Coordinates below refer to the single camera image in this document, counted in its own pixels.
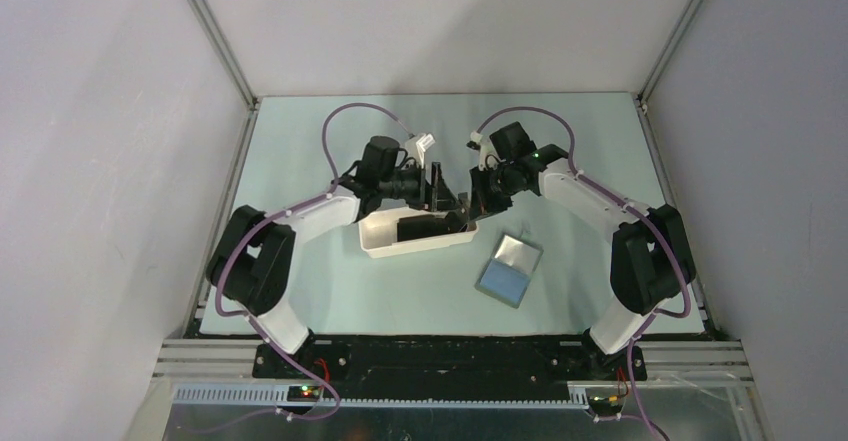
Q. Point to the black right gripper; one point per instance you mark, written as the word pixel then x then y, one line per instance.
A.
pixel 481 203

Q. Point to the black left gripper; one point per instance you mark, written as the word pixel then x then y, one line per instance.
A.
pixel 435 196

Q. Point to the white plastic bin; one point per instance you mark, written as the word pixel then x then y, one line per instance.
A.
pixel 379 239

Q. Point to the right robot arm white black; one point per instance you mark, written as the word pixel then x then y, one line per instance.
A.
pixel 651 261

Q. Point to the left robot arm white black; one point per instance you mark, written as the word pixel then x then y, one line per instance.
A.
pixel 256 255

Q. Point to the black credit card in bin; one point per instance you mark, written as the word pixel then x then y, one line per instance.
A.
pixel 426 226

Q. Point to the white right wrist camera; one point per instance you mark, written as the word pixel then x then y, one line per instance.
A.
pixel 479 143

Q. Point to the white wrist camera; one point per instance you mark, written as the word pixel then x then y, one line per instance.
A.
pixel 417 146
pixel 479 143

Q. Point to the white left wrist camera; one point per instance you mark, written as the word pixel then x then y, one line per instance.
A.
pixel 417 146

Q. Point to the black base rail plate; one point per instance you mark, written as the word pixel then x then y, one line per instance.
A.
pixel 463 368

